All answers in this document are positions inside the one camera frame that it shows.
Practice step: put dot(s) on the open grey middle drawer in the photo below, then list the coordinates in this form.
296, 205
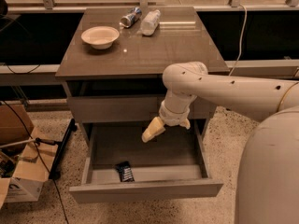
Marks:
171, 166

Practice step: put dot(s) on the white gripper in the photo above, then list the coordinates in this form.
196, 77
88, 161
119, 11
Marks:
171, 117

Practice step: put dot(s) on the closed grey upper drawer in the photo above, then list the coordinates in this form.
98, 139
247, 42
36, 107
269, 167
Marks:
87, 109

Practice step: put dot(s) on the black floor stand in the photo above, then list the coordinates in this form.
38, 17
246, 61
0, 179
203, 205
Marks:
61, 145

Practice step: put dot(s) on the white bowl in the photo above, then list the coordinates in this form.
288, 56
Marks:
100, 37

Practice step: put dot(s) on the open cardboard box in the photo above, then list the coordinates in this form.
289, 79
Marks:
33, 161

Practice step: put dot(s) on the grey drawer cabinet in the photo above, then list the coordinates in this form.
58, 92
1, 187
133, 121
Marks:
133, 65

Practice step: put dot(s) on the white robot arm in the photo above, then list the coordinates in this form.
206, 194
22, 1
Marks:
267, 190

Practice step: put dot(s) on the blue rxbar snack bar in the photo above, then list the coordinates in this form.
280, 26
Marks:
125, 172

